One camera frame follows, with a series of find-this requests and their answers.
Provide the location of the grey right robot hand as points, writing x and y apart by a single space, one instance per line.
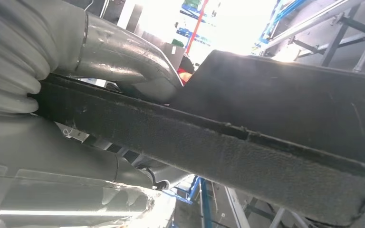
59 176

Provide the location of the blue metal shelf rack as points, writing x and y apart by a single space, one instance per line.
205 204

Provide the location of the stainless steel workbench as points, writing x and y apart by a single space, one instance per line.
311 20

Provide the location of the person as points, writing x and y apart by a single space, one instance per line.
185 77

